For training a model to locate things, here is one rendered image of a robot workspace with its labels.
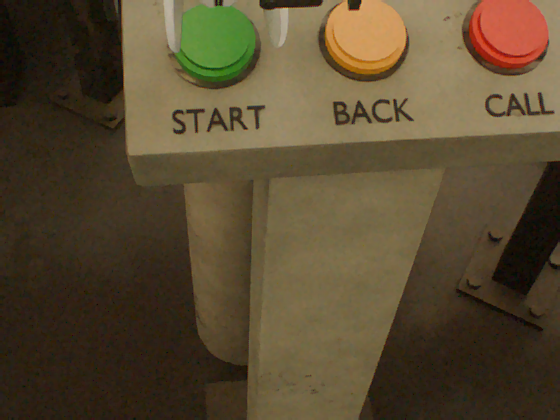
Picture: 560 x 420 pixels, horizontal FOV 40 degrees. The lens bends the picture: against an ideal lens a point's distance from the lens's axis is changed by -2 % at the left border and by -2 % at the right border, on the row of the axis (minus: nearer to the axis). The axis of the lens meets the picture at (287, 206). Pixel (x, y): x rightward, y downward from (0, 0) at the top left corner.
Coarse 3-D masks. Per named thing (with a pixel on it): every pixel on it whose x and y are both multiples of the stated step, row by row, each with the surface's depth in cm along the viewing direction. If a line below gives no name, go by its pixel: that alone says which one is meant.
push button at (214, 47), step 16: (192, 16) 37; (208, 16) 37; (224, 16) 37; (240, 16) 37; (192, 32) 37; (208, 32) 37; (224, 32) 37; (240, 32) 37; (192, 48) 37; (208, 48) 37; (224, 48) 37; (240, 48) 37; (192, 64) 37; (208, 64) 37; (224, 64) 37; (240, 64) 37; (208, 80) 37
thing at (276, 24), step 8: (224, 0) 32; (232, 0) 32; (272, 16) 27; (280, 16) 26; (272, 24) 27; (280, 24) 26; (272, 32) 28; (280, 32) 26; (272, 40) 28; (280, 40) 27
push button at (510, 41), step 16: (496, 0) 39; (512, 0) 39; (528, 0) 39; (480, 16) 39; (496, 16) 39; (512, 16) 39; (528, 16) 39; (480, 32) 39; (496, 32) 38; (512, 32) 39; (528, 32) 39; (544, 32) 39; (480, 48) 39; (496, 48) 38; (512, 48) 38; (528, 48) 38; (496, 64) 39; (512, 64) 38
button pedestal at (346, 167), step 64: (128, 0) 38; (192, 0) 39; (256, 0) 39; (384, 0) 40; (448, 0) 40; (128, 64) 37; (256, 64) 38; (320, 64) 38; (448, 64) 39; (128, 128) 37; (192, 128) 37; (256, 128) 37; (320, 128) 37; (384, 128) 38; (448, 128) 38; (512, 128) 38; (256, 192) 50; (320, 192) 43; (384, 192) 44; (256, 256) 54; (320, 256) 48; (384, 256) 49; (256, 320) 59; (320, 320) 55; (384, 320) 57; (256, 384) 65; (320, 384) 65
